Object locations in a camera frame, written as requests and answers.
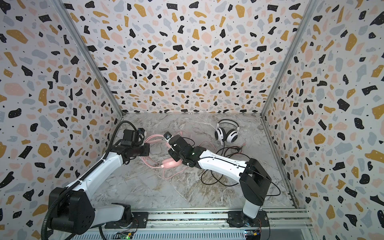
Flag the pink headphones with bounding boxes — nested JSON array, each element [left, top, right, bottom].
[[140, 134, 184, 170]]

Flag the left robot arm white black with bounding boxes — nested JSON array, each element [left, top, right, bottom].
[[42, 143, 150, 236]]

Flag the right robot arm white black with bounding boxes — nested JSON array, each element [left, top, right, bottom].
[[164, 132, 272, 219]]

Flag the white black headphones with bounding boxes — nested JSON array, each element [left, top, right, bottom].
[[215, 119, 240, 145]]

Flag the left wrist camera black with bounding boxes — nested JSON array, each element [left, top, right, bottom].
[[123, 129, 145, 145]]

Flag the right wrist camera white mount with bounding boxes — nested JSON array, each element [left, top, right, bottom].
[[164, 132, 176, 143]]

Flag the black headphone cable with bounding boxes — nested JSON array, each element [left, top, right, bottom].
[[200, 140, 281, 197]]

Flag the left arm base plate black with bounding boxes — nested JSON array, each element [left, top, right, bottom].
[[105, 212, 149, 230]]

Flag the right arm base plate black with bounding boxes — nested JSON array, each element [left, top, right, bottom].
[[227, 210, 270, 228]]

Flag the aluminium corner post left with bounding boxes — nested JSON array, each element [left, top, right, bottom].
[[52, 0, 124, 119]]

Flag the aluminium corner post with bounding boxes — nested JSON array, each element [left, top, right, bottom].
[[52, 0, 124, 119], [261, 0, 319, 119]]

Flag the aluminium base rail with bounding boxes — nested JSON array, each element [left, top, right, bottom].
[[74, 208, 317, 240]]

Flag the aluminium corner post right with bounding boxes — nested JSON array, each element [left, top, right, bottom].
[[261, 0, 319, 119]]

